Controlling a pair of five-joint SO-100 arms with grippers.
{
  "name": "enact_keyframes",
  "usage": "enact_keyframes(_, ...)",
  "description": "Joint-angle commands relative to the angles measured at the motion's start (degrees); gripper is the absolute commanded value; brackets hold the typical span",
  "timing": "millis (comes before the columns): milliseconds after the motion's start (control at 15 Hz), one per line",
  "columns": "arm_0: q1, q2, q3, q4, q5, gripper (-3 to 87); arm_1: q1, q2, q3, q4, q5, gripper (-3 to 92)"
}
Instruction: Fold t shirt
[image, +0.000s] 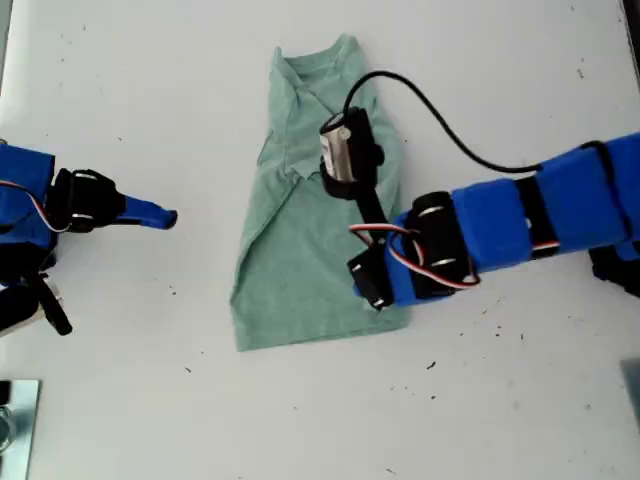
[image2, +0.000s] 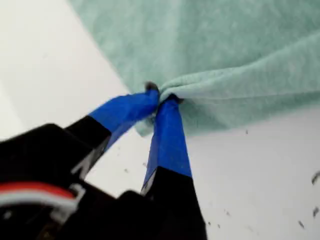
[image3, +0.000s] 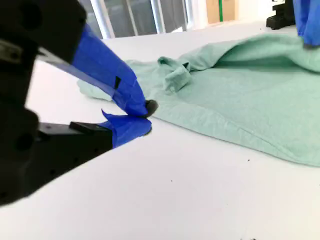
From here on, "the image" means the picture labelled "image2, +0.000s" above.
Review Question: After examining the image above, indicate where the mint green t-shirt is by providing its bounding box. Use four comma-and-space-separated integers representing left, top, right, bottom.
68, 0, 320, 138

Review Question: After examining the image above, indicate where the arm red white wire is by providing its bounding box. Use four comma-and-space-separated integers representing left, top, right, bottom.
0, 182, 86, 223

